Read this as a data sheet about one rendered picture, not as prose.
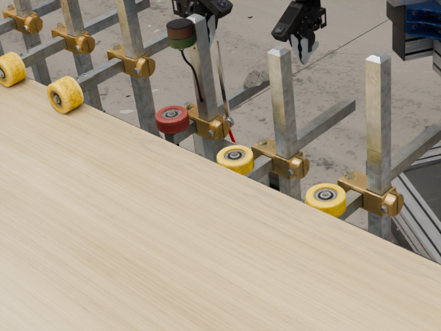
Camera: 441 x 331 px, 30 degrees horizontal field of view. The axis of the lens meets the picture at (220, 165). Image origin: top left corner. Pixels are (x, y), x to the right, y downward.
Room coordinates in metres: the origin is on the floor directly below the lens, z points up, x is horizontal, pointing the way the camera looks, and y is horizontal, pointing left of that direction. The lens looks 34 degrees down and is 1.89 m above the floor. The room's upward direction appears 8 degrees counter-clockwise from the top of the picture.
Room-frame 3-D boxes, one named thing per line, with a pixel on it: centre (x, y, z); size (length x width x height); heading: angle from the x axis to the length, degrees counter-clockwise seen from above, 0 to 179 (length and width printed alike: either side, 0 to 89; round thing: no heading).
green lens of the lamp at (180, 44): (1.71, 0.05, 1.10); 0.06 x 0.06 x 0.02
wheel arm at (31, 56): (2.17, 0.34, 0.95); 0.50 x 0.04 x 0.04; 131
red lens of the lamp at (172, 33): (1.71, 0.05, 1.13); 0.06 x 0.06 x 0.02
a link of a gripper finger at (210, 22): (1.90, -0.01, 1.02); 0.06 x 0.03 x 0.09; 40
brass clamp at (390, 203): (1.38, -0.30, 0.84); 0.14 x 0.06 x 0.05; 41
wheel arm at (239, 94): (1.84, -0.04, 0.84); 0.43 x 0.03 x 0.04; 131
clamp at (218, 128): (1.75, 0.03, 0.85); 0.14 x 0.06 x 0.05; 41
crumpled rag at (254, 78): (1.91, -0.12, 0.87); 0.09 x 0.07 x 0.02; 131
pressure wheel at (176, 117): (1.71, 0.10, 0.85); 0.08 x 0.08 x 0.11
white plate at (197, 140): (1.73, -0.03, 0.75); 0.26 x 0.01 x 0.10; 41
